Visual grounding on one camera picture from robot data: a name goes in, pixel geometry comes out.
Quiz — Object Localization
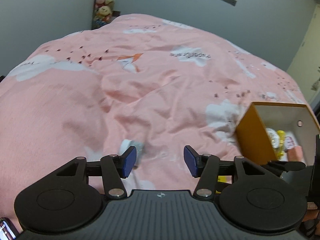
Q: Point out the yellow tape measure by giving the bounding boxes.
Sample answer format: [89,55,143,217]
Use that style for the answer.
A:
[215,176,231,194]

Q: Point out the round silver embossed tin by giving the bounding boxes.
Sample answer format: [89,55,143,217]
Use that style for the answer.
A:
[265,128,279,150]

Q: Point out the orange cardboard storage box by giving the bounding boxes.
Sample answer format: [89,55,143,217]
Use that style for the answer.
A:
[235,101,320,193]

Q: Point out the pink printed bed quilt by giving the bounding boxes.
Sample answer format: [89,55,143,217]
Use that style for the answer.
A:
[1,14,306,222]

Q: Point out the pink plastic bottle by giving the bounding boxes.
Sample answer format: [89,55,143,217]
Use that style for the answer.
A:
[287,146,305,163]

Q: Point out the smartwatch on wrist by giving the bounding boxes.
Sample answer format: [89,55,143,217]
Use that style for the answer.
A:
[0,217,20,240]

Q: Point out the stack of plush toys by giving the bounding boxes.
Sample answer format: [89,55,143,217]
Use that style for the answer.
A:
[92,0,115,29]

